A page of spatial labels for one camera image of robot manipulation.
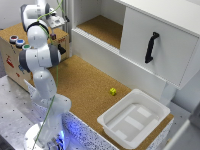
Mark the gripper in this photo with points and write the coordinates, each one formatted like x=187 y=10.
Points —
x=56 y=20

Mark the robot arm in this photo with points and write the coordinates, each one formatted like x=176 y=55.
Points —
x=42 y=83

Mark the purple block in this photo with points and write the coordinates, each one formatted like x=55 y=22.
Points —
x=53 y=35

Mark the yellow block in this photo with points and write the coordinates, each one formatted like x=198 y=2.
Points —
x=113 y=91

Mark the green button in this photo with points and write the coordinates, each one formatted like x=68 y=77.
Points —
x=26 y=47

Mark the blue button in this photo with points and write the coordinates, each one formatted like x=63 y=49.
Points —
x=20 y=42

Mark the red button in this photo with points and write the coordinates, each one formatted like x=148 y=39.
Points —
x=13 y=39

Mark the white cabinet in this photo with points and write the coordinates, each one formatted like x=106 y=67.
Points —
x=100 y=61

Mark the wooden drawer box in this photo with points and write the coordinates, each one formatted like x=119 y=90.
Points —
x=10 y=68

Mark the white sliding door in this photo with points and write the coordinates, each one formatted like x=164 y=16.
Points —
x=166 y=56

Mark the white plastic box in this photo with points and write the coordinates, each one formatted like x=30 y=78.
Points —
x=133 y=120

